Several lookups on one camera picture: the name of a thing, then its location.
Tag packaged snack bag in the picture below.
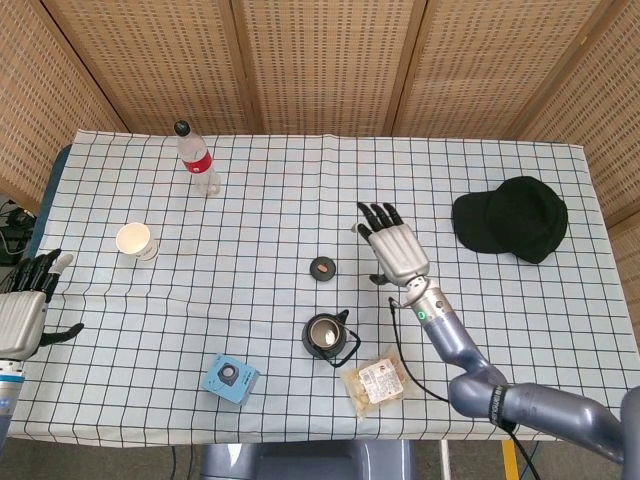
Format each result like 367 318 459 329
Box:
341 344 416 420

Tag white paper cup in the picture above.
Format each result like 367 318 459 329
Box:
115 222 160 262

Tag robot torso base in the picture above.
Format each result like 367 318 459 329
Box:
199 439 419 480

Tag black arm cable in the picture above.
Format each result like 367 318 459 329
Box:
387 296 544 480

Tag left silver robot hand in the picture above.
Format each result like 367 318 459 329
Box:
0 248 85 361

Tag black teapot lid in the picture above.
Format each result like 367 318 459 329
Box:
309 255 337 283

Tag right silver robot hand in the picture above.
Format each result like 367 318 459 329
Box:
356 201 432 288

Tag checkered tablecloth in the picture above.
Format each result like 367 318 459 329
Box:
6 129 640 446

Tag woven folding screen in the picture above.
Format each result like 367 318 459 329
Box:
0 0 640 351

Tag black floor cables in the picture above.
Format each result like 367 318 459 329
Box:
0 197 39 266

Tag black teapot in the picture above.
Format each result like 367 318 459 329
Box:
301 309 362 369

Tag black baseball cap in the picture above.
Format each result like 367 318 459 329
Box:
451 176 569 265

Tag clear plastic bottle red label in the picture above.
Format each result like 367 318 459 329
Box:
173 120 222 198

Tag blue speaker box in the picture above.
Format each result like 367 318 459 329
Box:
202 352 261 407

